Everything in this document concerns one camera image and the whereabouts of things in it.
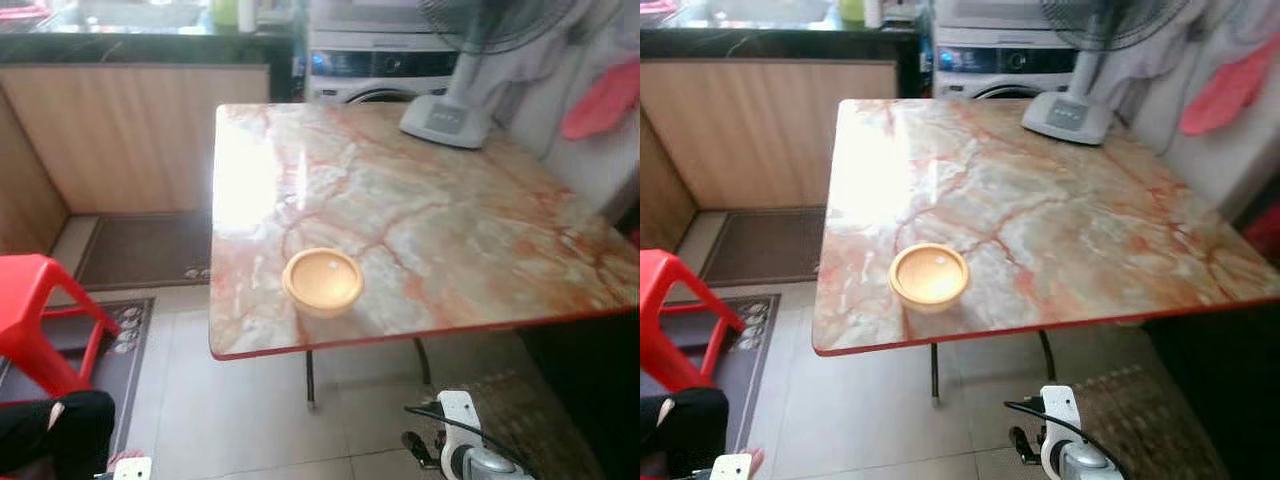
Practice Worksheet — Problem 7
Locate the person's leg in black trousers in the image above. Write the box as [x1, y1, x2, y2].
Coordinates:
[0, 389, 117, 480]
[640, 386, 730, 480]

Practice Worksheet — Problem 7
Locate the red-veined marble square table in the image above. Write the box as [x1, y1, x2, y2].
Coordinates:
[811, 97, 1280, 407]
[207, 99, 641, 412]

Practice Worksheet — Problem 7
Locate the red plastic stool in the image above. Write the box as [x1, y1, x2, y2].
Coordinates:
[640, 247, 747, 394]
[0, 252, 124, 402]

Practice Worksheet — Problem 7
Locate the grey hanging garment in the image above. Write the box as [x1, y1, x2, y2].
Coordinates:
[478, 0, 641, 113]
[1108, 0, 1280, 111]

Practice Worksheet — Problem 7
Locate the tan plastic bowl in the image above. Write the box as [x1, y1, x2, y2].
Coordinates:
[887, 242, 972, 315]
[281, 246, 366, 320]

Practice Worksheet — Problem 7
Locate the light wooden cabinet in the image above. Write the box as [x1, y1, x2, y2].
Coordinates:
[0, 61, 272, 257]
[640, 57, 902, 252]

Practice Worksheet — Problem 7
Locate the steel sink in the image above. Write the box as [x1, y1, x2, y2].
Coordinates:
[59, 0, 207, 32]
[689, 0, 837, 27]

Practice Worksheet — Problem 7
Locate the white front-load washing machine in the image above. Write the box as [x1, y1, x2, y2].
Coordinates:
[304, 0, 473, 107]
[931, 0, 1093, 102]

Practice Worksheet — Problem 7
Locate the brown patterned floor mat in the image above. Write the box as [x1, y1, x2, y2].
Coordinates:
[439, 369, 602, 480]
[1059, 364, 1232, 480]

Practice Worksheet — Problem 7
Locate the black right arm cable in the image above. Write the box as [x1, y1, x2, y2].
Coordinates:
[404, 402, 542, 480]
[1004, 397, 1137, 480]

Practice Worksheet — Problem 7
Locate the pink red cloth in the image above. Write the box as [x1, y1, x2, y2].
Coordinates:
[1177, 37, 1280, 137]
[559, 59, 641, 142]

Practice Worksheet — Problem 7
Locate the brown doormat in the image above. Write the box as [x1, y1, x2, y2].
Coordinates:
[74, 209, 214, 292]
[699, 206, 828, 287]

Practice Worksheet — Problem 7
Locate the black stone countertop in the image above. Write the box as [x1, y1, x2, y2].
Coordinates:
[0, 24, 302, 67]
[640, 23, 927, 62]

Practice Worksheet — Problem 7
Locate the grey standing fan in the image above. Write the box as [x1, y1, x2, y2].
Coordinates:
[399, 0, 593, 152]
[1019, 0, 1203, 147]

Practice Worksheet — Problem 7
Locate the grey patterned rug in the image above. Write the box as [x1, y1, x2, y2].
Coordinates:
[0, 296, 157, 457]
[689, 292, 782, 452]

